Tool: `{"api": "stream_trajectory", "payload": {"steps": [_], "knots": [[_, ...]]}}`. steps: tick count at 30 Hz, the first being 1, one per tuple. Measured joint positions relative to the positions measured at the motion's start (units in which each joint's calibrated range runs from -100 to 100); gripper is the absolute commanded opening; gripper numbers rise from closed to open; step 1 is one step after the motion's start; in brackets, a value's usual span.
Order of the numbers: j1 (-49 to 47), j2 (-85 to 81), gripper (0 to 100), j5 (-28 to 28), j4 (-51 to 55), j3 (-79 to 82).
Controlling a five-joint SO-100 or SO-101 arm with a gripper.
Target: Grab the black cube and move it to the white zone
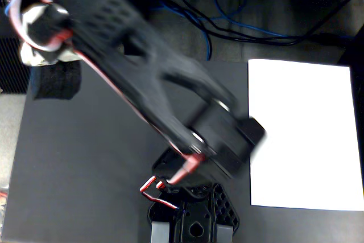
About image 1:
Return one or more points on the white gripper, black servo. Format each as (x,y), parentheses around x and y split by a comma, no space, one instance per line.
(54,82)

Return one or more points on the black foam cube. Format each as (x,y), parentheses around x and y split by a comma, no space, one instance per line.
(57,83)

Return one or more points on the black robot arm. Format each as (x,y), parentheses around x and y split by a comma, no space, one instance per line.
(159,89)

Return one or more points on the black ribbed computer case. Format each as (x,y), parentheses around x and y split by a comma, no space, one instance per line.
(11,66)

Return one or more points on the black table mat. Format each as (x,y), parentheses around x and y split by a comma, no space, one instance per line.
(85,169)

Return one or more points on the clear bag with red parts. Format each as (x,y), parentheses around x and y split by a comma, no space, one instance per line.
(3,197)

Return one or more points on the grey table clamp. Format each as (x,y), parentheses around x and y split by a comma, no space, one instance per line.
(160,233)
(224,234)

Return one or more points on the white paper sheet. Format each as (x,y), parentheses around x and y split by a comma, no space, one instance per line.
(301,140)

